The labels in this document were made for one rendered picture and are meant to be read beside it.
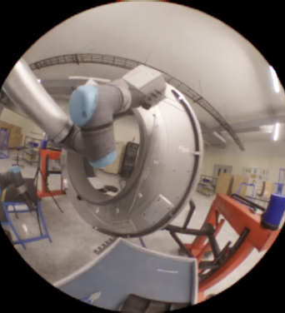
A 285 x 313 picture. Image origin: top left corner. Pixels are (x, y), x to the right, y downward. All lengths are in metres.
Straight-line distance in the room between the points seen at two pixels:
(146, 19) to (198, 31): 1.22
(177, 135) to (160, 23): 2.93
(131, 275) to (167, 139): 0.68
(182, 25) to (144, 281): 3.54
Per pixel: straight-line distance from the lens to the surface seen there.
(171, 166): 0.47
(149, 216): 0.55
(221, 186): 6.64
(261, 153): 9.00
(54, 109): 0.30
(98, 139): 0.23
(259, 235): 0.59
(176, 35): 3.13
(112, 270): 0.52
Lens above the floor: 1.14
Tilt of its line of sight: 2 degrees up
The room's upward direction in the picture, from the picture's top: 12 degrees clockwise
